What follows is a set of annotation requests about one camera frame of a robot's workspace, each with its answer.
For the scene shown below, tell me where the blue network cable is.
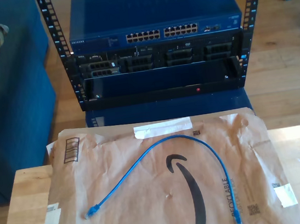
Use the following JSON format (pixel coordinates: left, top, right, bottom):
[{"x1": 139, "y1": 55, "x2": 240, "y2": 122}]
[{"x1": 75, "y1": 127, "x2": 244, "y2": 224}]

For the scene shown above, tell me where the black rack server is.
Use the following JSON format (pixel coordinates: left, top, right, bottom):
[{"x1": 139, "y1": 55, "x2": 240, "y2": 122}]
[{"x1": 74, "y1": 31, "x2": 245, "y2": 80}]

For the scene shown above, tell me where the brown paper mailer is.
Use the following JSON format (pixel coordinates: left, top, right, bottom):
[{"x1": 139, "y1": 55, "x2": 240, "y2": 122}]
[{"x1": 28, "y1": 100, "x2": 300, "y2": 224}]

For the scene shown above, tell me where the blue sofa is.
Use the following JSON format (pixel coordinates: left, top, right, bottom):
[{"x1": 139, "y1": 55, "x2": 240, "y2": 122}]
[{"x1": 0, "y1": 0, "x2": 70, "y2": 206}]

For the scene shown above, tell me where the blue network switch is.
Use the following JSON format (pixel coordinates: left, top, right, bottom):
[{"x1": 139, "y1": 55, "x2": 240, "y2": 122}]
[{"x1": 64, "y1": 0, "x2": 245, "y2": 55}]

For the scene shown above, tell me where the black rack frame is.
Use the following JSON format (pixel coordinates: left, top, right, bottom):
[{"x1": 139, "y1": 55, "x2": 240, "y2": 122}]
[{"x1": 35, "y1": 0, "x2": 280, "y2": 117}]

